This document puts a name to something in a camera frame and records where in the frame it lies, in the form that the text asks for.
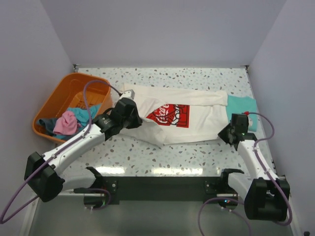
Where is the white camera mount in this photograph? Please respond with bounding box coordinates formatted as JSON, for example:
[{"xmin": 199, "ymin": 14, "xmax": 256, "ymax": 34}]
[
  {"xmin": 120, "ymin": 89, "xmax": 135, "ymax": 100},
  {"xmin": 243, "ymin": 111, "xmax": 253, "ymax": 128}
]

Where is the folded teal t shirt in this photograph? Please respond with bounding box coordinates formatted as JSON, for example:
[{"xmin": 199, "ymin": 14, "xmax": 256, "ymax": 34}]
[{"xmin": 226, "ymin": 95, "xmax": 258, "ymax": 132}]

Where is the dark grey t shirt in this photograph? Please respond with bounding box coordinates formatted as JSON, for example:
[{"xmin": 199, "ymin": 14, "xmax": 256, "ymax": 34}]
[{"xmin": 36, "ymin": 117, "xmax": 86, "ymax": 142}]

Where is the teal t shirt in basket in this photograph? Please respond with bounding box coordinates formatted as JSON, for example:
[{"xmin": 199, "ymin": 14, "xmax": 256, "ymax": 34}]
[{"xmin": 67, "ymin": 104, "xmax": 101, "ymax": 129}]

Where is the white t shirt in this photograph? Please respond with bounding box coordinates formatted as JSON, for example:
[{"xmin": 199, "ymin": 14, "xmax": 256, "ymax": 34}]
[{"xmin": 121, "ymin": 83, "xmax": 228, "ymax": 147}]

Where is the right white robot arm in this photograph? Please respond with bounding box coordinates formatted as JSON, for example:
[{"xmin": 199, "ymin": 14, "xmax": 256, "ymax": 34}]
[{"xmin": 218, "ymin": 112, "xmax": 292, "ymax": 226}]

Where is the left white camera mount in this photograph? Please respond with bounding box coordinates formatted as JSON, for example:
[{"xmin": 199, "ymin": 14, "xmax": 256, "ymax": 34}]
[{"xmin": 120, "ymin": 89, "xmax": 135, "ymax": 100}]

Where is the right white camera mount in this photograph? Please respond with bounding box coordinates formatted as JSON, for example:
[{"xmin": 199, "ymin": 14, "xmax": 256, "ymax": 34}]
[{"xmin": 243, "ymin": 111, "xmax": 253, "ymax": 128}]

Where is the orange plastic basket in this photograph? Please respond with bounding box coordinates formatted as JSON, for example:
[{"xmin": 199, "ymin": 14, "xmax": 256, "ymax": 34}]
[{"xmin": 32, "ymin": 72, "xmax": 113, "ymax": 144}]

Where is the pink t shirt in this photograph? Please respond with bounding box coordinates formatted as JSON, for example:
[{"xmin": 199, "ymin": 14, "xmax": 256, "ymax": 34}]
[{"xmin": 53, "ymin": 111, "xmax": 81, "ymax": 136}]

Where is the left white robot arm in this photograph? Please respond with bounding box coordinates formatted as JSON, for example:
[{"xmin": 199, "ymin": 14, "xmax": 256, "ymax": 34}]
[{"xmin": 24, "ymin": 97, "xmax": 142, "ymax": 202}]

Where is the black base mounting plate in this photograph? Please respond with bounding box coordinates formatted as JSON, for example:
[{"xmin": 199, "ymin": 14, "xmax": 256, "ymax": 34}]
[{"xmin": 73, "ymin": 176, "xmax": 241, "ymax": 211}]

